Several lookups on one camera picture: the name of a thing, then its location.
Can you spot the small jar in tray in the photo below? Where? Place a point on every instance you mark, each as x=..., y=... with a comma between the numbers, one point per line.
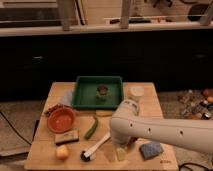
x=102, y=92

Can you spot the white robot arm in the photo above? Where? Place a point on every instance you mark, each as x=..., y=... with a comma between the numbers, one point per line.
x=125, y=123

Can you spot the yellow onion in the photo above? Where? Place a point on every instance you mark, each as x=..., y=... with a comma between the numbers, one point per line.
x=62, y=152

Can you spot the blue sponge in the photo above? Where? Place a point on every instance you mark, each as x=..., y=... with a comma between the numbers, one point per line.
x=150, y=150

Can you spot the white plastic cup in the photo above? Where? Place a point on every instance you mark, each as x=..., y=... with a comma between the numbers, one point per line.
x=136, y=92

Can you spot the brown wooden block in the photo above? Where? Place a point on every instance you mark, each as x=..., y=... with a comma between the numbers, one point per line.
x=67, y=137

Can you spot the spice bottles on floor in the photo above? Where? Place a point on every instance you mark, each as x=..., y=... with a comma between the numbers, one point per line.
x=197, y=105

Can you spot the green cucumber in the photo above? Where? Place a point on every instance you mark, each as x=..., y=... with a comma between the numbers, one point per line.
x=93, y=128

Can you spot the red bowl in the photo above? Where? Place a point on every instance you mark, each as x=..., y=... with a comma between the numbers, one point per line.
x=61, y=120

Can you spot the white dish brush black head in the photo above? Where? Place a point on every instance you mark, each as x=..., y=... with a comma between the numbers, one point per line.
x=86, y=155

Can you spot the green plastic tray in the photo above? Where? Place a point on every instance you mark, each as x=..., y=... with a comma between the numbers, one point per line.
x=84, y=94

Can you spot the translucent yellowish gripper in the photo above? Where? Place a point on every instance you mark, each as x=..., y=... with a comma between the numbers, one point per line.
x=121, y=152

